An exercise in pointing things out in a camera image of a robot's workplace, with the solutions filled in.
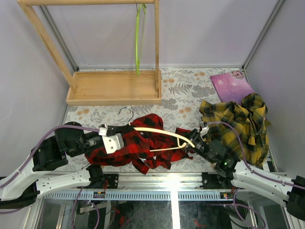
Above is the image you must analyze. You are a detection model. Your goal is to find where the green hanger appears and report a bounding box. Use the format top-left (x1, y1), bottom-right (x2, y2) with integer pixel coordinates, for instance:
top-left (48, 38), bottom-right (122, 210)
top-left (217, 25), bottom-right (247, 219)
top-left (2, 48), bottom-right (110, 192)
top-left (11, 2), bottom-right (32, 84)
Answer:
top-left (135, 4), bottom-right (147, 76)

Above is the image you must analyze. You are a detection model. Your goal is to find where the aluminium front rail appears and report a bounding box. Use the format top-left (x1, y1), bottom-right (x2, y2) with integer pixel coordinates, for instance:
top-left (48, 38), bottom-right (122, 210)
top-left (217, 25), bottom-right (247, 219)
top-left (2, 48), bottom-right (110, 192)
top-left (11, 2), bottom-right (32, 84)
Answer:
top-left (37, 171), bottom-right (293, 191)

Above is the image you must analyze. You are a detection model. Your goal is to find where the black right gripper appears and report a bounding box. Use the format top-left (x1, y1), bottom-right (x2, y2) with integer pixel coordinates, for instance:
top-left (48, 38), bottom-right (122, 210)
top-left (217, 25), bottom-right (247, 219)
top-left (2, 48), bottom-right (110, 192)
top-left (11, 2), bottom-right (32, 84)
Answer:
top-left (169, 129), bottom-right (214, 164)

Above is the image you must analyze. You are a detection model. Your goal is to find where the floral table mat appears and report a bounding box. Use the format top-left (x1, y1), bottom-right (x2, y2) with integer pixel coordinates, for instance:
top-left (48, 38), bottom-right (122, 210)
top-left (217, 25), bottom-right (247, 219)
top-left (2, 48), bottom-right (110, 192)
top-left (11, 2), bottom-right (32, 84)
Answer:
top-left (51, 68), bottom-right (271, 173)

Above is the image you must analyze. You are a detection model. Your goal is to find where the wooden clothes rack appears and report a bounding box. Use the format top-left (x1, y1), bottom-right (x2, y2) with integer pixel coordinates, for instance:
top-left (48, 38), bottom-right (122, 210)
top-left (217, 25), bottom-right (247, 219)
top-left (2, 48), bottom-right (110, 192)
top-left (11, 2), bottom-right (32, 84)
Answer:
top-left (18, 0), bottom-right (162, 106)

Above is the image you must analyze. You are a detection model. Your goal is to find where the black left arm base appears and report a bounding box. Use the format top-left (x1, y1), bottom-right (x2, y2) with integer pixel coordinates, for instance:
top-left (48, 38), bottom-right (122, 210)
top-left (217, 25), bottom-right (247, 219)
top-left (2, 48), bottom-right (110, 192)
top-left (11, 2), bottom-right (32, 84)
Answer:
top-left (92, 174), bottom-right (119, 189)

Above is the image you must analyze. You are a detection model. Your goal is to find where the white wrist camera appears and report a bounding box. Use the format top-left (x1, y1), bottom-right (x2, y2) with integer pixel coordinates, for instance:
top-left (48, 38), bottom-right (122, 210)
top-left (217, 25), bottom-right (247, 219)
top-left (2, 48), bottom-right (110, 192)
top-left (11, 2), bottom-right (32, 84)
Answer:
top-left (200, 121), bottom-right (209, 138)
top-left (98, 124), bottom-right (124, 155)

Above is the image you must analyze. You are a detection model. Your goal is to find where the cream wooden hanger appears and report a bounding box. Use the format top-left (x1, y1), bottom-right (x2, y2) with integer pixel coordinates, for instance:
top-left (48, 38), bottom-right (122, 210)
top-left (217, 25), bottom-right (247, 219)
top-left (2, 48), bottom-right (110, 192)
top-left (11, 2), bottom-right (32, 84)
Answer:
top-left (112, 107), bottom-right (195, 155)

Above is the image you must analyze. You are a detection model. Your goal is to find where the purple folded cloth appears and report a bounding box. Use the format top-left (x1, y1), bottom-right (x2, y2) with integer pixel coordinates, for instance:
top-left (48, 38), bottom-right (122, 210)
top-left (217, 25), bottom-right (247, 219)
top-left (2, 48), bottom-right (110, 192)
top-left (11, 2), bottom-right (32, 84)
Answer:
top-left (210, 71), bottom-right (254, 104)

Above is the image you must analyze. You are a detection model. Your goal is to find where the red black plaid shirt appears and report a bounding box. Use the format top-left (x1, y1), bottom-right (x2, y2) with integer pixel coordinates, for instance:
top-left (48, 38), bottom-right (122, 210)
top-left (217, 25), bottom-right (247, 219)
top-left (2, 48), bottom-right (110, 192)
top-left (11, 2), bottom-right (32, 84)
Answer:
top-left (85, 114), bottom-right (193, 174)

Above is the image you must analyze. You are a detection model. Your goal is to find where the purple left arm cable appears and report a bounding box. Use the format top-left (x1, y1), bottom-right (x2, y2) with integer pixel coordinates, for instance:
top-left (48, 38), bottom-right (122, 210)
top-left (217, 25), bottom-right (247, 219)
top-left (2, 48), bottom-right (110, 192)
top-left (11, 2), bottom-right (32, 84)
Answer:
top-left (0, 125), bottom-right (101, 229)

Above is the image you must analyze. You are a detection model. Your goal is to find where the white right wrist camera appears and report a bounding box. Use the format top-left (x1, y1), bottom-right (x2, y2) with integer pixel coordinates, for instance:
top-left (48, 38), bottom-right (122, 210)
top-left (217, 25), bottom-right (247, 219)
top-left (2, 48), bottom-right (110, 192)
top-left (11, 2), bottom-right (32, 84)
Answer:
top-left (200, 121), bottom-right (209, 138)

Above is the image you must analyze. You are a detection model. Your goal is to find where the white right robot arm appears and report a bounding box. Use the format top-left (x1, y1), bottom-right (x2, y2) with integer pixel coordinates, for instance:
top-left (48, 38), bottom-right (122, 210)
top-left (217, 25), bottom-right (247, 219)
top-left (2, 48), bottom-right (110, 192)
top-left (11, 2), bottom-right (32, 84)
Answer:
top-left (186, 129), bottom-right (305, 220)

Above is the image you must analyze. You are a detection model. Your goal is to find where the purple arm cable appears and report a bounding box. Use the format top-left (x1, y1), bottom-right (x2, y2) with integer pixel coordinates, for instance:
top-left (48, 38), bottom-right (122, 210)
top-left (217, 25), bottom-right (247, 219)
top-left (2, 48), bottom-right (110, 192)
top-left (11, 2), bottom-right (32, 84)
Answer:
top-left (206, 121), bottom-right (305, 229)
top-left (0, 125), bottom-right (101, 229)

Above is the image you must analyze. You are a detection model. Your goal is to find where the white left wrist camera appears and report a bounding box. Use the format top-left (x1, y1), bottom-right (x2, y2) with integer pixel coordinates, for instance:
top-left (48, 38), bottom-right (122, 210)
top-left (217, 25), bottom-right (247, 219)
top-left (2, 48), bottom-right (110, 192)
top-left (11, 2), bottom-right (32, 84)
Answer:
top-left (98, 124), bottom-right (124, 155)

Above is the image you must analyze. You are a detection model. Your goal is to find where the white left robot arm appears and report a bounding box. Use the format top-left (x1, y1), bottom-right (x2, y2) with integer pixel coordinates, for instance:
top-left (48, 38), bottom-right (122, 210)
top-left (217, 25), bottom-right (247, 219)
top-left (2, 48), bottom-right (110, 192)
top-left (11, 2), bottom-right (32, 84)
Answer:
top-left (0, 122), bottom-right (125, 211)

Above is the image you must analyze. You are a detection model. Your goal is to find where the yellow black plaid shirt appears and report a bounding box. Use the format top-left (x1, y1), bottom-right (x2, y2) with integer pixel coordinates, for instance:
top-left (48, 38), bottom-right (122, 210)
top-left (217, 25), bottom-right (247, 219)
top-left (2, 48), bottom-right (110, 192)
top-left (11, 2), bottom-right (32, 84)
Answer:
top-left (199, 93), bottom-right (270, 168)

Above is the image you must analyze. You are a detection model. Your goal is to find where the perforated cable duct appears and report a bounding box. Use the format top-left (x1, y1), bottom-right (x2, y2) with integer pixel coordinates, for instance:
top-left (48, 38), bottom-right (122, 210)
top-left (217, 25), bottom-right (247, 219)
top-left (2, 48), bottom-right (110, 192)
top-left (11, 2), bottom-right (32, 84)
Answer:
top-left (45, 189), bottom-right (233, 201)

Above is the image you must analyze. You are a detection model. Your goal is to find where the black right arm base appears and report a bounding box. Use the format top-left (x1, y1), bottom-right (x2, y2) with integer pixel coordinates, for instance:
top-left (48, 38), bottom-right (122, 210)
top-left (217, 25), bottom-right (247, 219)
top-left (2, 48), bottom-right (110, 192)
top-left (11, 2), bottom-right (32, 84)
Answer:
top-left (202, 172), bottom-right (233, 189)

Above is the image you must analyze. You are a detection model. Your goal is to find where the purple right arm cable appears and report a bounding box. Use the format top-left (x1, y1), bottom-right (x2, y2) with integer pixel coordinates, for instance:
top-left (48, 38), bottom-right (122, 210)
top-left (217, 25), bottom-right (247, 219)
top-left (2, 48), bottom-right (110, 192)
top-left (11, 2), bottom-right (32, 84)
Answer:
top-left (206, 121), bottom-right (305, 229)

